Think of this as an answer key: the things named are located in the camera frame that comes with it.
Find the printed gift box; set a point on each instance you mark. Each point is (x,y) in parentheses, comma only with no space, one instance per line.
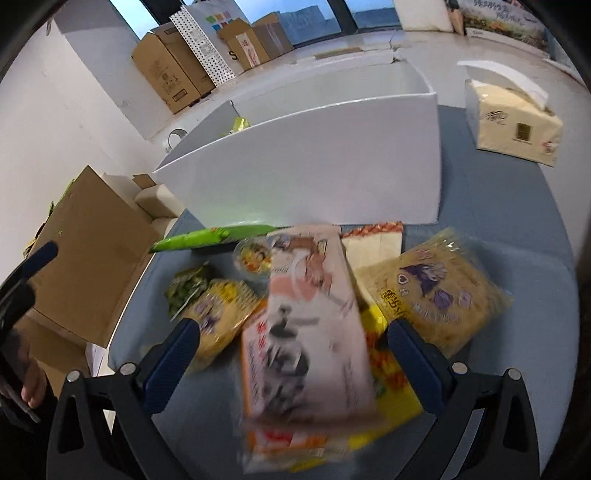
(503,23)

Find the white cardboard box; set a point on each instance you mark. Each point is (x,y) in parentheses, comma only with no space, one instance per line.
(323,175)

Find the blue grey tablecloth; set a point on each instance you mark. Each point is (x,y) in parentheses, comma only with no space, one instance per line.
(508,230)

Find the white paper towel pack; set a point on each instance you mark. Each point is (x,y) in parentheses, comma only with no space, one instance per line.
(425,16)

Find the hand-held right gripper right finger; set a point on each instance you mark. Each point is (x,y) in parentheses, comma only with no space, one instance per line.
(411,364)

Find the yellow purple-print snack packet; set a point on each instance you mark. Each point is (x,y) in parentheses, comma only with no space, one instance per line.
(226,314)
(438,295)

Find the cream tissue pack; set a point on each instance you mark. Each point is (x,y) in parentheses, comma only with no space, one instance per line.
(508,129)

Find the dark green snack packet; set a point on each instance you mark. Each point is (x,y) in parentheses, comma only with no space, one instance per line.
(184,286)

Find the polka-dot paper bag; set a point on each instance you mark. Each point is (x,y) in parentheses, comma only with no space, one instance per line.
(207,46)

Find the long green snack packet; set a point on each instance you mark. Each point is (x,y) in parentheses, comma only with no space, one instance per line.
(203,237)

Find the cream sofa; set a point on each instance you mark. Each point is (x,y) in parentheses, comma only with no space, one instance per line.
(154,201)

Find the black window frame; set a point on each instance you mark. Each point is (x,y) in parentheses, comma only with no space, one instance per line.
(344,14)

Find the clear jelly cup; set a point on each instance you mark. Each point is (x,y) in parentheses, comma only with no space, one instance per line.
(251,258)

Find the green packets in carton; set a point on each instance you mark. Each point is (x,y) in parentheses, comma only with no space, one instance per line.
(70,185)

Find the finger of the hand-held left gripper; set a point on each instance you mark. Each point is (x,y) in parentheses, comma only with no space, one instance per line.
(44,253)

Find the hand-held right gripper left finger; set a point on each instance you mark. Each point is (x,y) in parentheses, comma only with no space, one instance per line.
(173,364)

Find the large open cardboard box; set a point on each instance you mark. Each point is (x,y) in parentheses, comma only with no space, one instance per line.
(83,258)

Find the person's left hand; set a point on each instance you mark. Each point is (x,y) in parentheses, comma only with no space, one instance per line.
(32,378)

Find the small open cardboard box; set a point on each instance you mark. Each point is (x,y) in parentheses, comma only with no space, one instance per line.
(249,41)

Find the beige orange-edged snack packet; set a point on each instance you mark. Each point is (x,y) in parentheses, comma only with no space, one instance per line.
(369,258)

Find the pink white snack packet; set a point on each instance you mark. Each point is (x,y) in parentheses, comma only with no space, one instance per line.
(309,323)

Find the yellow orange snack packet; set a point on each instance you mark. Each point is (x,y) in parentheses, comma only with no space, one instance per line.
(392,397)

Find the tall brown carton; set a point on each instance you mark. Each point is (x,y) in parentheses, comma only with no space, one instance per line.
(166,69)

